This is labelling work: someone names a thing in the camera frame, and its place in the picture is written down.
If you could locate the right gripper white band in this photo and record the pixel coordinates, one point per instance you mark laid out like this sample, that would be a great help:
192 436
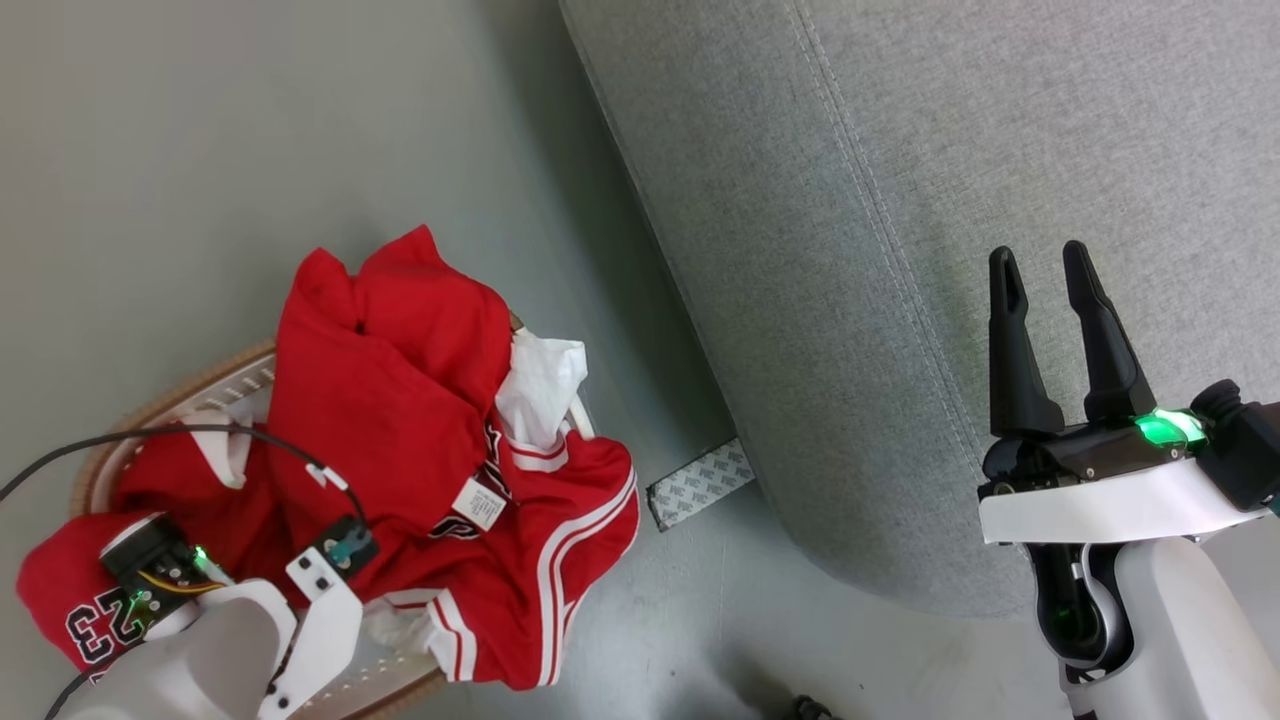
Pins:
1100 500

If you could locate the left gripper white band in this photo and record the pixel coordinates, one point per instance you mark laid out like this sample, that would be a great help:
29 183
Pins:
325 620

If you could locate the red basketball jersey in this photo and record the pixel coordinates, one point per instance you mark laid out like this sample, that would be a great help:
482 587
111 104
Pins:
390 400

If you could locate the red shorts with white stripes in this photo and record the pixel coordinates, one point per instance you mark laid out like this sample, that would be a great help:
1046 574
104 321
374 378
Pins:
560 540

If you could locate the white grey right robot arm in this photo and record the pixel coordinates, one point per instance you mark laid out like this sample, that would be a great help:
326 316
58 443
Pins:
1180 630

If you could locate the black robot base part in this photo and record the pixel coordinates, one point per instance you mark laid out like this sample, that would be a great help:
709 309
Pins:
812 710

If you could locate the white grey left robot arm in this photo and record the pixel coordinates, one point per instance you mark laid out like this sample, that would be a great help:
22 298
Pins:
190 660

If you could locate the white laundry basket brown rim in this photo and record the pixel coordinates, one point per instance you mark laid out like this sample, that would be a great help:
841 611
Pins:
215 385

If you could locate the grey fabric sofa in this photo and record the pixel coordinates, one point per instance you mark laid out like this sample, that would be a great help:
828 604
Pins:
900 250

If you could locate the white cloth garment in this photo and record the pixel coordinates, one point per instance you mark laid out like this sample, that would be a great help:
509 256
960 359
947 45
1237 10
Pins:
540 385

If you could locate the grey patterned tape strip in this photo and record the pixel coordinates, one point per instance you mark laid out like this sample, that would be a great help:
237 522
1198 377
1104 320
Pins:
700 485

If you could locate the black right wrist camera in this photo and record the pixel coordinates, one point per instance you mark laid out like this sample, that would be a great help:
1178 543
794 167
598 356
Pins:
1240 440

